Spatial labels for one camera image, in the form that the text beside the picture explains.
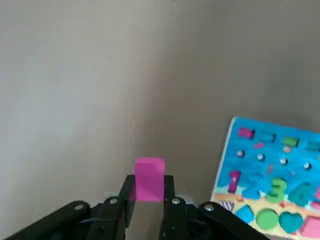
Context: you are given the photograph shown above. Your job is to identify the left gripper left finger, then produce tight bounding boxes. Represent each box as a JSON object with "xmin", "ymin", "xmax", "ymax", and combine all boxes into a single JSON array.
[{"xmin": 4, "ymin": 174, "xmax": 137, "ymax": 240}]

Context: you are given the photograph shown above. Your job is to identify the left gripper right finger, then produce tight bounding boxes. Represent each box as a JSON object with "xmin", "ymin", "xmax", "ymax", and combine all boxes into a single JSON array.
[{"xmin": 159, "ymin": 174, "xmax": 271, "ymax": 240}]

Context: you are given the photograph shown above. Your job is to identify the pink rectangular block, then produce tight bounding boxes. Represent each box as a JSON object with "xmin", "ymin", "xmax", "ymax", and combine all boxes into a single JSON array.
[{"xmin": 134, "ymin": 156, "xmax": 166, "ymax": 202}]

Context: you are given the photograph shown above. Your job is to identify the colourful wooden toy board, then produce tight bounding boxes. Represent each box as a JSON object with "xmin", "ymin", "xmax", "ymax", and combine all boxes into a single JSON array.
[{"xmin": 210, "ymin": 116, "xmax": 320, "ymax": 237}]

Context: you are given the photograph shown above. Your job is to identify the blue shape piece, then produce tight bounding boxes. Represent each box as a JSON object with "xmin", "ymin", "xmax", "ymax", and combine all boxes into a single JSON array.
[{"xmin": 234, "ymin": 204, "xmax": 255, "ymax": 223}]

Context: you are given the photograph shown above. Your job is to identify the magenta number one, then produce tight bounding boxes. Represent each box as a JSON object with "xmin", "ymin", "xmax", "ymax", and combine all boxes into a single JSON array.
[{"xmin": 227, "ymin": 169, "xmax": 241, "ymax": 194}]

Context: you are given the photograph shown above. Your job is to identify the blue number two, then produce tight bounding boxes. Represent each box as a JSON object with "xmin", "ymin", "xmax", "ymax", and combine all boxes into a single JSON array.
[{"xmin": 241, "ymin": 173, "xmax": 266, "ymax": 198}]

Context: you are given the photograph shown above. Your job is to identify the green circle piece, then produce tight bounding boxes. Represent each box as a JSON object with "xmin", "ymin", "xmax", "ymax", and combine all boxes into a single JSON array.
[{"xmin": 255, "ymin": 208, "xmax": 280, "ymax": 232}]

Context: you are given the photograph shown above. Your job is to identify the green number three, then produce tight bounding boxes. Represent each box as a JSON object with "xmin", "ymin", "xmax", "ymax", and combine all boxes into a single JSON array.
[{"xmin": 266, "ymin": 177, "xmax": 288, "ymax": 204}]

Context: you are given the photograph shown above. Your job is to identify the teal heart piece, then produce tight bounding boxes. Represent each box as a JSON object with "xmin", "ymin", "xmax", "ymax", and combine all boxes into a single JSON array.
[{"xmin": 278, "ymin": 211, "xmax": 305, "ymax": 235}]

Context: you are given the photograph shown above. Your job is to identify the small magenta counting block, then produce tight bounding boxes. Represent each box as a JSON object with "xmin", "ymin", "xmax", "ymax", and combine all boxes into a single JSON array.
[{"xmin": 237, "ymin": 127, "xmax": 256, "ymax": 139}]

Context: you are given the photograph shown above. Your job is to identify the small blue counting block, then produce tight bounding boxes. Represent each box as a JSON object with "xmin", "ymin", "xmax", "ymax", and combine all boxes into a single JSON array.
[{"xmin": 258, "ymin": 132, "xmax": 277, "ymax": 143}]

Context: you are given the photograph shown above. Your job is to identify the teal number four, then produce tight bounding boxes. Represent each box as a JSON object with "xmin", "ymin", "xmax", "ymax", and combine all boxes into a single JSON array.
[{"xmin": 289, "ymin": 181, "xmax": 313, "ymax": 207}]

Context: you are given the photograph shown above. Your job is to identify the pink shape piece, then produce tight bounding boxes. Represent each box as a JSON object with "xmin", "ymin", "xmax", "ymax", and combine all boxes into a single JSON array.
[{"xmin": 298, "ymin": 216, "xmax": 320, "ymax": 237}]

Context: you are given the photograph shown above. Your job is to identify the small green counting block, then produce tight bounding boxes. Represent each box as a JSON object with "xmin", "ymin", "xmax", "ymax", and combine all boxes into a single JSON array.
[{"xmin": 282, "ymin": 136, "xmax": 300, "ymax": 148}]

